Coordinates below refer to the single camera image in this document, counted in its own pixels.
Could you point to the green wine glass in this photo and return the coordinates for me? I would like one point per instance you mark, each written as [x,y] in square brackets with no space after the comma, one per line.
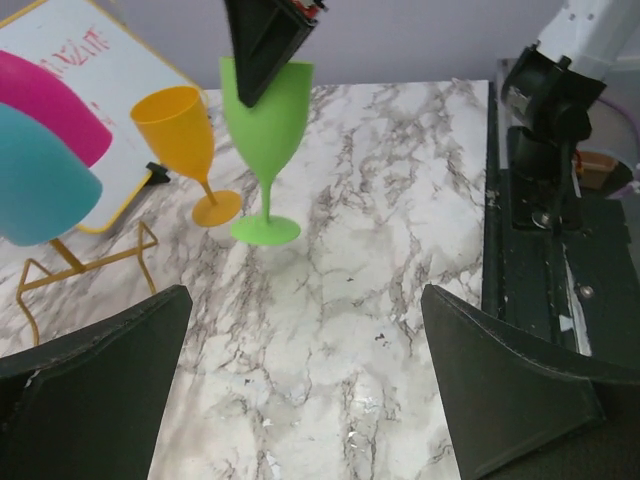
[267,135]

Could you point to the small whiteboard with writing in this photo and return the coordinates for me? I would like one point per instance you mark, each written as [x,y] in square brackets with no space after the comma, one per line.
[110,71]

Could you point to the magenta wine glass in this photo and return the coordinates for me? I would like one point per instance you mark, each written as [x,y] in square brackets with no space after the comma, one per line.
[38,93]

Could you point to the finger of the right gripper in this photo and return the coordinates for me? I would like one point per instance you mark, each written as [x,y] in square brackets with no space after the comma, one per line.
[265,34]

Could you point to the teal wine glass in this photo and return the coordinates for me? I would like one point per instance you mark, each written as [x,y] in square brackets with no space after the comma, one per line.
[46,190]

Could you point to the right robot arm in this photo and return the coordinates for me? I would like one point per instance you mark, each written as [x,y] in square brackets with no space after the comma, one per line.
[549,89]

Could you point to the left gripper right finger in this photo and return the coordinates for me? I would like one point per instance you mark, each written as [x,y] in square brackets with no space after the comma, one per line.
[519,407]

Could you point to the yellow wine glass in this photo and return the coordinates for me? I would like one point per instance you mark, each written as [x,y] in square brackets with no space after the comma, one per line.
[175,125]

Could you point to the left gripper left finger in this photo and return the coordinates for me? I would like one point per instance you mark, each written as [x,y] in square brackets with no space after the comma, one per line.
[89,404]

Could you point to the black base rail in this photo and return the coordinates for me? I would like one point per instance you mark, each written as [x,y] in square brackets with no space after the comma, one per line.
[561,254]

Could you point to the gold wire glass rack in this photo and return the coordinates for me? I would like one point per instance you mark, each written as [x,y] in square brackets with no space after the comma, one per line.
[35,275]

